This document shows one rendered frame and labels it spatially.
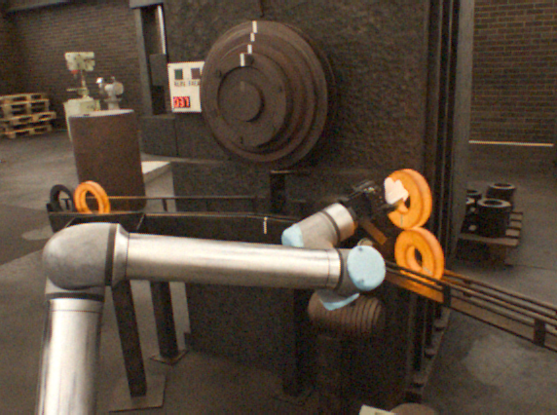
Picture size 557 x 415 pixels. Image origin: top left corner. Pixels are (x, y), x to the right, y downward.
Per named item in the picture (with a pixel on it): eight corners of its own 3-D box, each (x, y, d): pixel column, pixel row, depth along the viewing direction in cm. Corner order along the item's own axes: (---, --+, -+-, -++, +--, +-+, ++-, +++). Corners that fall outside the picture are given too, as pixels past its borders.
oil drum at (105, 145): (116, 197, 484) (103, 108, 457) (160, 202, 457) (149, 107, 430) (69, 213, 435) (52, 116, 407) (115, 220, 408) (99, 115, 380)
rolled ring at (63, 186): (70, 183, 210) (76, 181, 213) (45, 184, 219) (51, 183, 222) (80, 222, 215) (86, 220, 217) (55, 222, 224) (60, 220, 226)
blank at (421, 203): (391, 167, 133) (382, 169, 132) (431, 171, 119) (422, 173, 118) (392, 221, 136) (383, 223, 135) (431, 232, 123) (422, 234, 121)
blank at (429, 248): (399, 263, 137) (389, 265, 135) (410, 216, 129) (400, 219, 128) (435, 295, 125) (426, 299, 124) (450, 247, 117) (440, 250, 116)
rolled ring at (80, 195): (103, 230, 208) (108, 227, 211) (105, 191, 200) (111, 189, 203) (74, 214, 215) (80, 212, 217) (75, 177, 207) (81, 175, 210)
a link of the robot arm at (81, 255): (37, 208, 80) (389, 240, 100) (47, 228, 92) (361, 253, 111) (26, 275, 77) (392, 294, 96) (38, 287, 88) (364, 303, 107)
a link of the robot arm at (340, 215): (344, 247, 116) (322, 236, 124) (360, 238, 117) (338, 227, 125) (335, 215, 112) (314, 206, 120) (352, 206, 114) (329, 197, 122)
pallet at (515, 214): (329, 241, 339) (328, 180, 326) (368, 208, 406) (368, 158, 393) (513, 268, 281) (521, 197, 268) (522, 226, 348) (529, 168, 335)
